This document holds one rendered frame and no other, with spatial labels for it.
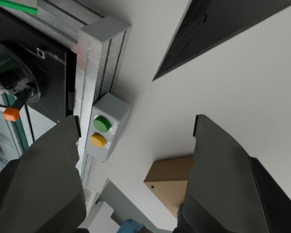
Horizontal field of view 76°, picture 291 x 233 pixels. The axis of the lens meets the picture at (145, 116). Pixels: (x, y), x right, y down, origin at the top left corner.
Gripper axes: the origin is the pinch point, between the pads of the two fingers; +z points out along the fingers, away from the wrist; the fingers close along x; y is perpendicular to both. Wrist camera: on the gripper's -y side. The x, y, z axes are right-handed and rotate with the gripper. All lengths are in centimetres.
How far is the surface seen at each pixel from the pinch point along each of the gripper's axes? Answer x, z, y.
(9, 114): -23.8, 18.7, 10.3
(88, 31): -8.1, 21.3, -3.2
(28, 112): -40, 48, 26
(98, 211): -87, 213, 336
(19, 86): -27.5, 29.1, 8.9
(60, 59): -14.4, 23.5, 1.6
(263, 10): 61, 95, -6
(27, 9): -13.6, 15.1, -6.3
